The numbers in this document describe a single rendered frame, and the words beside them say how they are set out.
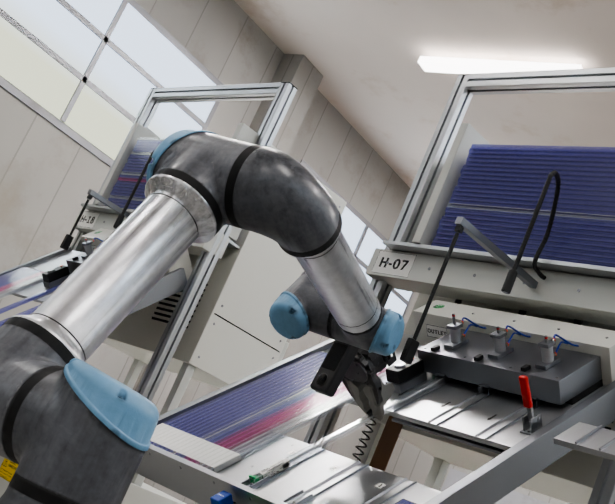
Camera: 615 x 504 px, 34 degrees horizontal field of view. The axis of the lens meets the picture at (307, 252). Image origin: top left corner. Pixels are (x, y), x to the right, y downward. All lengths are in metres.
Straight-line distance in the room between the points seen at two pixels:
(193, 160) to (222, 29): 6.32
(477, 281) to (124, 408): 1.28
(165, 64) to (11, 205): 1.53
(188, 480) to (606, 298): 0.87
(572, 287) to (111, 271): 1.11
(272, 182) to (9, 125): 5.28
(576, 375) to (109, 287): 0.97
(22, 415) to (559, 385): 1.05
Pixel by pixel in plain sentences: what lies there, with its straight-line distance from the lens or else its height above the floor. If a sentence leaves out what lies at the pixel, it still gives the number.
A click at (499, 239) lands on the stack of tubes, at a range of 2.20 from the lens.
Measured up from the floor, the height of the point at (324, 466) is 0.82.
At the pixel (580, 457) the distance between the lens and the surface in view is 2.13.
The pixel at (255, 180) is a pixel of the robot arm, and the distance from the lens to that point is 1.30.
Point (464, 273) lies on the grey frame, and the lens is 2.25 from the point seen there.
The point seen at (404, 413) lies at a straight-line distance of 1.93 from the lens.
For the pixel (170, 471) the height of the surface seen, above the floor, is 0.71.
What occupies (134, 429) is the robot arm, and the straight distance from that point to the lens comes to 1.08.
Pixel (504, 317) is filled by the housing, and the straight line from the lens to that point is 2.13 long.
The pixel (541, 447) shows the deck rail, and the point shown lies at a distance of 1.78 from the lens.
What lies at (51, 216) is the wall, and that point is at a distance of 6.78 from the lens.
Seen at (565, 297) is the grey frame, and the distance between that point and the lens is 2.08.
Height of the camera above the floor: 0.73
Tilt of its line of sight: 14 degrees up
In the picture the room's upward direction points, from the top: 24 degrees clockwise
